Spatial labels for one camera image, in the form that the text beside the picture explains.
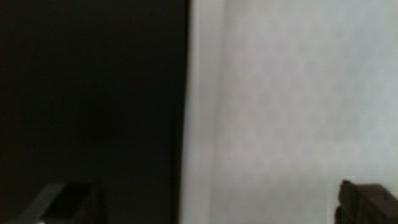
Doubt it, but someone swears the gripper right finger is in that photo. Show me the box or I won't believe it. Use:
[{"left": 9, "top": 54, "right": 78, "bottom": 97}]
[{"left": 334, "top": 180, "right": 398, "bottom": 224}]

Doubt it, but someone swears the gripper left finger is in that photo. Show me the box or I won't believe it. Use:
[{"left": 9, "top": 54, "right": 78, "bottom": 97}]
[{"left": 11, "top": 181, "right": 105, "bottom": 224}]

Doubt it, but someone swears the white desk top tray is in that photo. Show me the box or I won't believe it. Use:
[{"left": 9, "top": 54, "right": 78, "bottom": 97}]
[{"left": 179, "top": 0, "right": 398, "bottom": 224}]

